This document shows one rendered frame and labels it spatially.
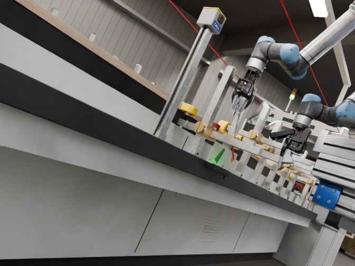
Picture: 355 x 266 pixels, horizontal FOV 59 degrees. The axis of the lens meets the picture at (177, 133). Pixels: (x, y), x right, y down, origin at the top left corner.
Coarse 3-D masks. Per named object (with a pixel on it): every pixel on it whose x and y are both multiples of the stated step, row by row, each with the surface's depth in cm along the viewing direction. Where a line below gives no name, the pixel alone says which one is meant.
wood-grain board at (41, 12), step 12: (24, 0) 86; (36, 12) 89; (48, 12) 92; (60, 24) 95; (72, 36) 99; (84, 36) 102; (96, 48) 107; (108, 60) 112; (132, 72) 122; (144, 84) 128; (168, 96) 141; (180, 108) 150; (252, 156) 228; (288, 180) 309
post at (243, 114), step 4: (256, 88) 157; (248, 108) 157; (244, 112) 155; (236, 116) 156; (240, 116) 155; (244, 116) 156; (236, 120) 155; (240, 120) 155; (232, 124) 156; (240, 124) 156; (232, 128) 155; (228, 132) 156; (232, 132) 154; (236, 132) 155; (236, 136) 157; (224, 144) 155; (228, 148) 154
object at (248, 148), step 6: (180, 120) 148; (180, 126) 148; (186, 126) 145; (192, 126) 143; (216, 132) 135; (216, 138) 134; (222, 138) 133; (228, 138) 131; (234, 138) 130; (228, 144) 133; (234, 144) 129; (240, 144) 127; (246, 144) 126; (246, 150) 125; (252, 150) 124; (258, 150) 122
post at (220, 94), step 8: (224, 72) 137; (232, 72) 136; (224, 80) 136; (224, 88) 135; (216, 96) 136; (224, 96) 137; (216, 104) 134; (208, 112) 135; (216, 112) 136; (208, 120) 134; (200, 136) 134; (192, 144) 135; (200, 144) 135
